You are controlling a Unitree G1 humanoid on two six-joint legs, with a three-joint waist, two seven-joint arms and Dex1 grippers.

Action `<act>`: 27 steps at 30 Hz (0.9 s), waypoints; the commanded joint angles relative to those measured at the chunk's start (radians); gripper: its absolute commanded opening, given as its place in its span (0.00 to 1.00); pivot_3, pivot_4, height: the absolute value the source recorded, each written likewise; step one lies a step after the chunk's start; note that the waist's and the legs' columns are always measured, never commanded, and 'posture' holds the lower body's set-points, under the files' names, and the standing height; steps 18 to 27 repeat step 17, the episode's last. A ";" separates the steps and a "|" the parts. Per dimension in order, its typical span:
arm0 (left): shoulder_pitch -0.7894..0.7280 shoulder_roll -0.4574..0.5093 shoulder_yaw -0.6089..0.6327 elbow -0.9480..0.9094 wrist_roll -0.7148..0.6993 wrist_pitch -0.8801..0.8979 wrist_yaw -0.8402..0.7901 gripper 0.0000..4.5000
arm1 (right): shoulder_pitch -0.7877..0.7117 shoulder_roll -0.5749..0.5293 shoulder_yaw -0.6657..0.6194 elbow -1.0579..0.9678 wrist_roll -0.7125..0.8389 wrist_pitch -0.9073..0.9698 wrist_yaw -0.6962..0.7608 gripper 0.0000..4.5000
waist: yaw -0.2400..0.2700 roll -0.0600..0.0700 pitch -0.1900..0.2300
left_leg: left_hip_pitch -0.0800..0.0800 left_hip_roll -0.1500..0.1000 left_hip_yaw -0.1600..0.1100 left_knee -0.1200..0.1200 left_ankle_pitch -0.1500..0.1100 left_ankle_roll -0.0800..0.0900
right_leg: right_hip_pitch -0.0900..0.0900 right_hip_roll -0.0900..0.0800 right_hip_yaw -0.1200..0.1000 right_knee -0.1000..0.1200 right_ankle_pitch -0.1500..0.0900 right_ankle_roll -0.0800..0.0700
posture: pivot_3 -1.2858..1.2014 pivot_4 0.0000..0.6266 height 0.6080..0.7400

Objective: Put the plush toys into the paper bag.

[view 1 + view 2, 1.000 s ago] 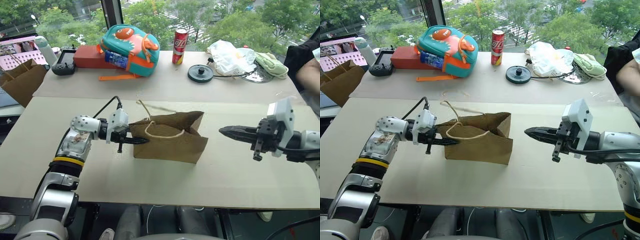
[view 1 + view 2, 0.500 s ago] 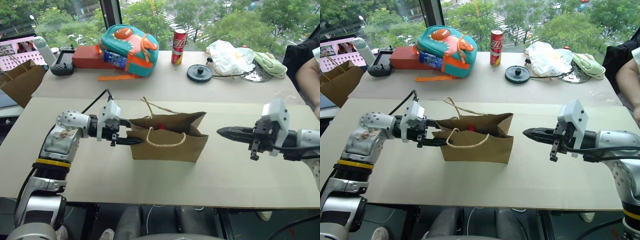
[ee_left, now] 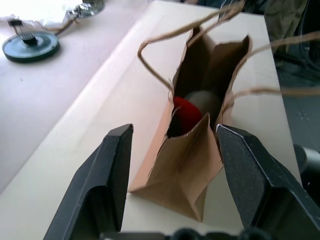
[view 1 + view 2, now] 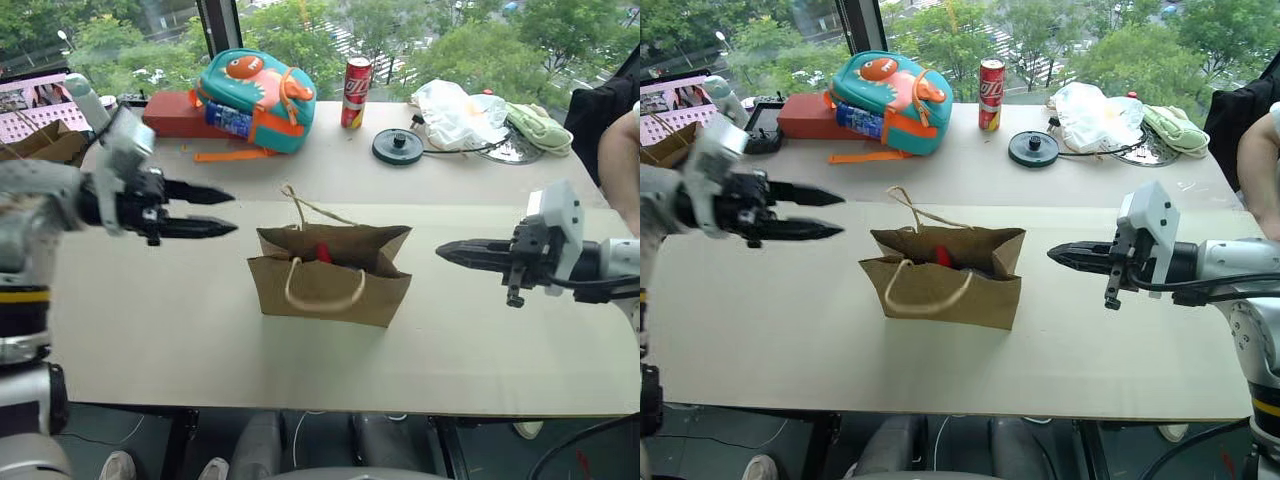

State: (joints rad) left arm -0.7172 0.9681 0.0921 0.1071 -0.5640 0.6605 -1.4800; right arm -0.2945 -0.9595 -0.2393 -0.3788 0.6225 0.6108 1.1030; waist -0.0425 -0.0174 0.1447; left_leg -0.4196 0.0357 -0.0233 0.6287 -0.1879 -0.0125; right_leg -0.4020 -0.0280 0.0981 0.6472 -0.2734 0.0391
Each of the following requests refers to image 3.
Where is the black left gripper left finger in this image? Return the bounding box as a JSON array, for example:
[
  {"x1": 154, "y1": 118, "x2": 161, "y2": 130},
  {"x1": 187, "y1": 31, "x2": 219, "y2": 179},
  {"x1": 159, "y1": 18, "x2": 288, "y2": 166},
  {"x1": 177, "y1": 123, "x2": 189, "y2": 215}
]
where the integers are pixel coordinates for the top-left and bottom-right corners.
[{"x1": 43, "y1": 123, "x2": 135, "y2": 240}]

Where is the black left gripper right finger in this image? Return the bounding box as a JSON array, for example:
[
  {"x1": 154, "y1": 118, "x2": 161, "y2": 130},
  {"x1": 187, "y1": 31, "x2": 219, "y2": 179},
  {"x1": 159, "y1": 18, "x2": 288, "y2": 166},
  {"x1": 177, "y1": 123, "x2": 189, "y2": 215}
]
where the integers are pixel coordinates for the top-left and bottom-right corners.
[{"x1": 215, "y1": 123, "x2": 320, "y2": 240}]

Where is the brown paper bag with handles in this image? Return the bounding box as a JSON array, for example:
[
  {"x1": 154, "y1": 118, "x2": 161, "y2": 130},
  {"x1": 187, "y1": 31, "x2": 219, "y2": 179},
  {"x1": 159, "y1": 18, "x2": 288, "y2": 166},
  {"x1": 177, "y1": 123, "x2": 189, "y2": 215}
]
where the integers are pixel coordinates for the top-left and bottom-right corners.
[{"x1": 128, "y1": 0, "x2": 320, "y2": 223}]

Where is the gray round object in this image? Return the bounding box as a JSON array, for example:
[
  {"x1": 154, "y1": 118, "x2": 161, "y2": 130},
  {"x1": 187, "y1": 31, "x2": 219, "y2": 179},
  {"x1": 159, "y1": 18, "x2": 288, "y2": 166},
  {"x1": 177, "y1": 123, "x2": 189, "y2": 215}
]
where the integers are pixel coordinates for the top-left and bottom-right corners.
[{"x1": 183, "y1": 90, "x2": 222, "y2": 119}]

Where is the red chili plush toy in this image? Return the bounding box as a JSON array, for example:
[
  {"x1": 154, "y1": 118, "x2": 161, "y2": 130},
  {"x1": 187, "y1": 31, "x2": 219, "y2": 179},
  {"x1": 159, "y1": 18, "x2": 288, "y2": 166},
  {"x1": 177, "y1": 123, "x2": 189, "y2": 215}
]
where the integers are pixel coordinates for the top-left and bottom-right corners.
[{"x1": 172, "y1": 96, "x2": 203, "y2": 134}]

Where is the white plastic bag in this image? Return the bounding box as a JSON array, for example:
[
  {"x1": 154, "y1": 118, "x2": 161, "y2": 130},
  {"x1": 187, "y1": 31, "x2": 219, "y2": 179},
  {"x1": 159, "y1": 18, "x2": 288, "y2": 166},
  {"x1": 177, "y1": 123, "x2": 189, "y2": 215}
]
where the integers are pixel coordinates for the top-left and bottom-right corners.
[{"x1": 0, "y1": 4, "x2": 76, "y2": 30}]

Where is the dark green kettle base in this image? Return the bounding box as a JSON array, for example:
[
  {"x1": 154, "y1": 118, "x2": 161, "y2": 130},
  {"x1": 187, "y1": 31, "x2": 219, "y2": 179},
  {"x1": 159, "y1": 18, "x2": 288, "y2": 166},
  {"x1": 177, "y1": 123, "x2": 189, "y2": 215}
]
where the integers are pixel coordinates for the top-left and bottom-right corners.
[{"x1": 1, "y1": 31, "x2": 61, "y2": 64}]

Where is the black power cord with plug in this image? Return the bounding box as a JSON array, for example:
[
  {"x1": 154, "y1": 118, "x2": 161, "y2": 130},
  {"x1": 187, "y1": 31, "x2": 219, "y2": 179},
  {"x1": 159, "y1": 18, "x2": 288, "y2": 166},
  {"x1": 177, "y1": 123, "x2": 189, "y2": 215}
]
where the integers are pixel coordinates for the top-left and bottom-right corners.
[{"x1": 6, "y1": 19, "x2": 25, "y2": 36}]

